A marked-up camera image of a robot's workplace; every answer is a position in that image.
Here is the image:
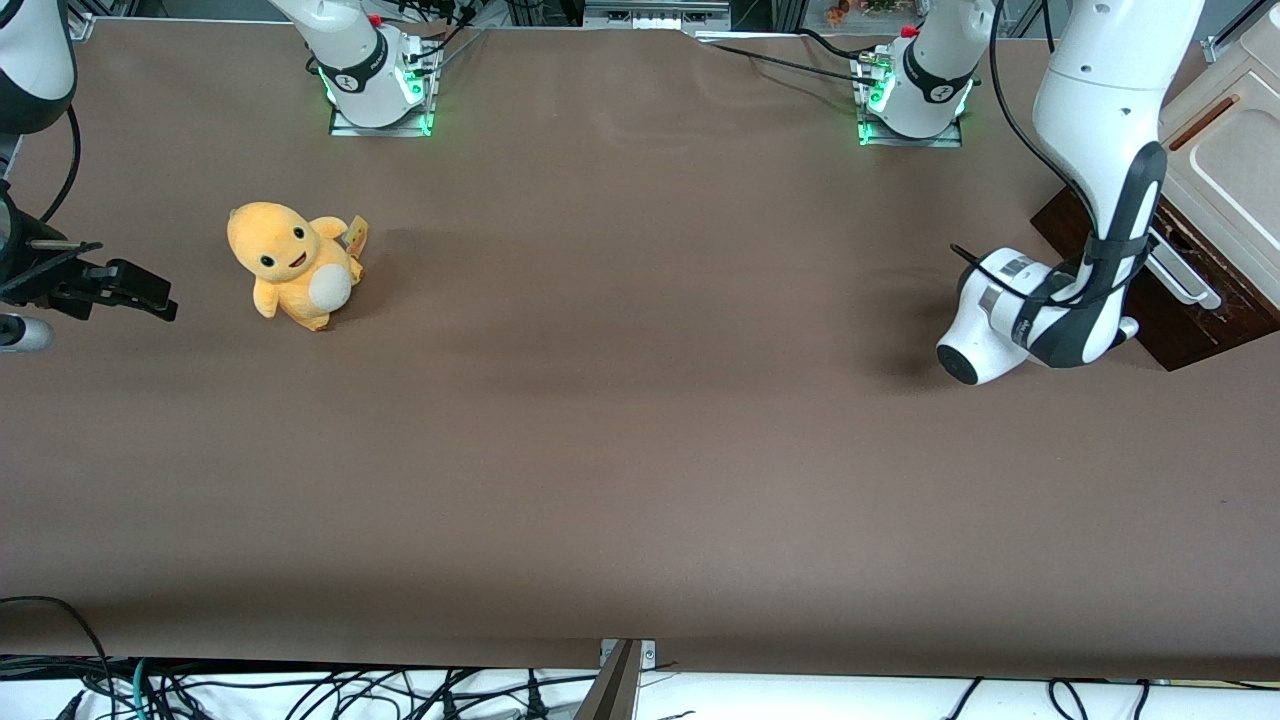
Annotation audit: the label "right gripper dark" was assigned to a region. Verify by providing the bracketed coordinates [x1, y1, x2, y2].
[0, 188, 178, 323]

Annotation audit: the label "brown drawer with silver handle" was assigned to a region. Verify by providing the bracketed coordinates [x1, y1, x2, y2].
[1030, 185, 1280, 372]

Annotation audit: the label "beige and brown drawer cabinet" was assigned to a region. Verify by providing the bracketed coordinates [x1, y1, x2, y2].
[1060, 30, 1280, 331]

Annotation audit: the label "orange plush toy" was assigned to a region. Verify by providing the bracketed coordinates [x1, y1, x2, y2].
[226, 201, 370, 333]

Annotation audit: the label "brown table cover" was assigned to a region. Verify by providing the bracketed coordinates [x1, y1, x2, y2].
[0, 18, 1280, 683]

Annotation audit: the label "grey electronics box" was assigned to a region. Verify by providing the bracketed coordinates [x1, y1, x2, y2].
[583, 0, 733, 32]

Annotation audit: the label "brown slanted bar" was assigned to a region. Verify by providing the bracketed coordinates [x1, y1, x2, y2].
[573, 640, 643, 720]

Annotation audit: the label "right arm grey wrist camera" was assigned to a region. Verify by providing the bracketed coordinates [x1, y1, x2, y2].
[0, 313, 53, 353]

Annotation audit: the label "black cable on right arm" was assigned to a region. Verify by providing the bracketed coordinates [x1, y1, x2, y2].
[38, 103, 83, 229]

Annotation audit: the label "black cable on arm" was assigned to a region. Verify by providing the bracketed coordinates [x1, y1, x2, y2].
[948, 0, 1153, 307]
[38, 103, 83, 229]

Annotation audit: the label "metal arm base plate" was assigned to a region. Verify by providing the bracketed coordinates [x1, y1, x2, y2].
[857, 115, 964, 149]
[328, 95, 436, 139]

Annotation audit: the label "black looped cable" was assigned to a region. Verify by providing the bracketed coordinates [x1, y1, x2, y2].
[0, 596, 116, 720]

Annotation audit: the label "black cables at arm base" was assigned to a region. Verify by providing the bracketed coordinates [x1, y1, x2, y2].
[385, 0, 491, 76]

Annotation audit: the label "tangled black cables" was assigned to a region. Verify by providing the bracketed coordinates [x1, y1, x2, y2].
[60, 662, 601, 720]

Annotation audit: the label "silver metal bracket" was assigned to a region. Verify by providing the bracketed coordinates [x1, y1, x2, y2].
[599, 638, 658, 670]

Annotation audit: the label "long black table cable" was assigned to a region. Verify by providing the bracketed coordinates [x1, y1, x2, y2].
[697, 36, 873, 85]

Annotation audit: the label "short curved black cable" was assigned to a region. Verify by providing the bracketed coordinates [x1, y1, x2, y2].
[797, 28, 873, 63]

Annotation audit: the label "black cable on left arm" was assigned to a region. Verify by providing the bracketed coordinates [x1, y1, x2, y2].
[948, 0, 1153, 307]

